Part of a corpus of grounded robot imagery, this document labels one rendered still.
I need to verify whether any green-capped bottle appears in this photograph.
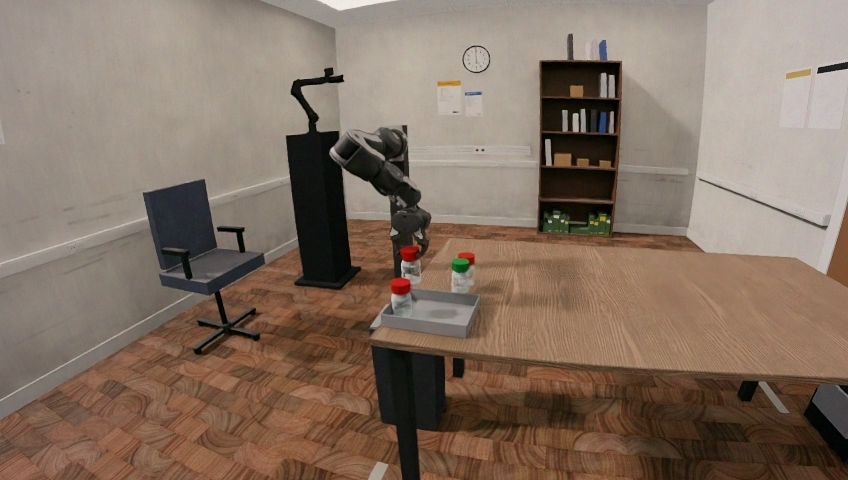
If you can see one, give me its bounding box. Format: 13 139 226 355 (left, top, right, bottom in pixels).
452 258 469 293

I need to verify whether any white bottle with red cap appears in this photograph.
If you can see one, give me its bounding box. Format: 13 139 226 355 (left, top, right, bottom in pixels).
400 246 421 286
391 278 412 318
458 252 475 287

